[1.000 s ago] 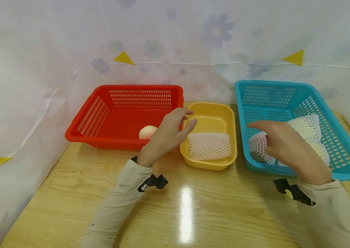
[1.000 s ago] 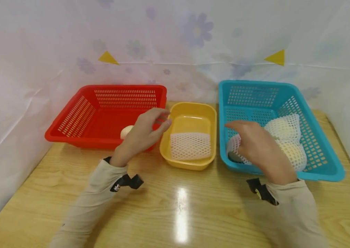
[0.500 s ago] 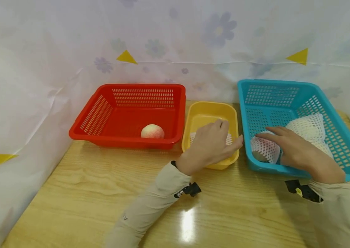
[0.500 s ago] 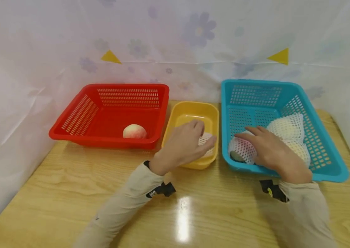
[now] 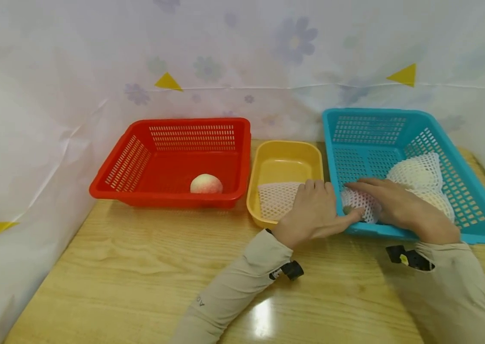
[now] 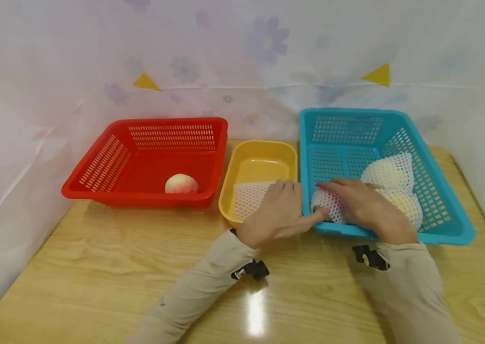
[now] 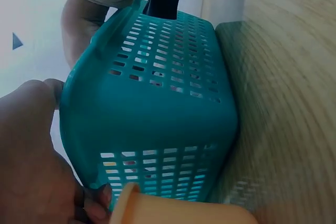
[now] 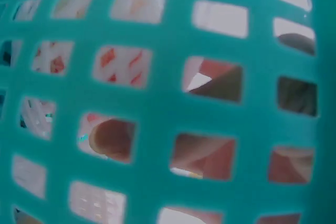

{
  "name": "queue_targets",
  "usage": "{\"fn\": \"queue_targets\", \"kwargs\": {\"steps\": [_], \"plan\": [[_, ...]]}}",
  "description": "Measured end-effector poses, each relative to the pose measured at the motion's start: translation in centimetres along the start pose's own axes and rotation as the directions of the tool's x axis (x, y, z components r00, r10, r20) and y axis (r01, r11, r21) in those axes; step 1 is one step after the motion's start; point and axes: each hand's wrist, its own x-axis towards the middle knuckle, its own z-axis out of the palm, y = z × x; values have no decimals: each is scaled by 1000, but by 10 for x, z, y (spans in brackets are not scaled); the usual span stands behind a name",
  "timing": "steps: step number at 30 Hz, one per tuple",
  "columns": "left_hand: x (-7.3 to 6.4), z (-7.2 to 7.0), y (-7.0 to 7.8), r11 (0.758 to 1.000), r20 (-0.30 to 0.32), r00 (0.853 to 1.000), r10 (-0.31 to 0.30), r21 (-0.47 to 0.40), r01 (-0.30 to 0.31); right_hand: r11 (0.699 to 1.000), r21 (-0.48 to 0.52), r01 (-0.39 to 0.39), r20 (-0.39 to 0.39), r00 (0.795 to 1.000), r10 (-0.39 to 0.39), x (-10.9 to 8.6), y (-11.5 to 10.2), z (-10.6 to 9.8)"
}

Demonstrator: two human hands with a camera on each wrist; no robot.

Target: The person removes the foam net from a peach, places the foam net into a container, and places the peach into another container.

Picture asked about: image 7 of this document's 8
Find person's left hand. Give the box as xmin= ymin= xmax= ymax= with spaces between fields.
xmin=0 ymin=78 xmax=114 ymax=224

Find person's right hand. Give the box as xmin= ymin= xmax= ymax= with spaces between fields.
xmin=60 ymin=0 xmax=118 ymax=70

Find teal plastic slotted basket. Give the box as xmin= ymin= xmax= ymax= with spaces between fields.
xmin=58 ymin=0 xmax=239 ymax=214

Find orange plastic cup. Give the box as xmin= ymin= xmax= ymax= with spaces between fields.
xmin=109 ymin=182 xmax=259 ymax=224

